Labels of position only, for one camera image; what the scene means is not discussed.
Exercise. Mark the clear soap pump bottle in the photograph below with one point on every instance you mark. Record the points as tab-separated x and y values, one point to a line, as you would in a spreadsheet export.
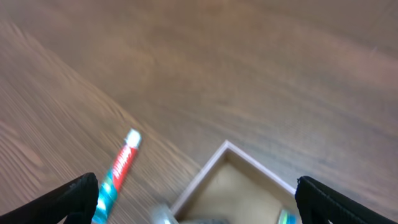
161	214

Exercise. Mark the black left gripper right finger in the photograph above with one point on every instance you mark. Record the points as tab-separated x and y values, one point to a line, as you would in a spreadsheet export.
319	204

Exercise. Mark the red green toothpaste tube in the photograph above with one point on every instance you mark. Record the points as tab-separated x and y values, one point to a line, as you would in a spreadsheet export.
113	180

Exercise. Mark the green white toothbrush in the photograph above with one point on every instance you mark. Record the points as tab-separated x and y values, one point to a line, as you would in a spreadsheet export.
286	217

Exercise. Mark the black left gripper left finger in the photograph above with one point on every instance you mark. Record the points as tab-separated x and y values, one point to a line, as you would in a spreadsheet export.
73	202

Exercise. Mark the green white floss packet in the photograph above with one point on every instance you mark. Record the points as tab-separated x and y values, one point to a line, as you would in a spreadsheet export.
206	221

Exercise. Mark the white cardboard box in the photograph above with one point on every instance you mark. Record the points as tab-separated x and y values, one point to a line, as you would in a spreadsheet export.
234	186

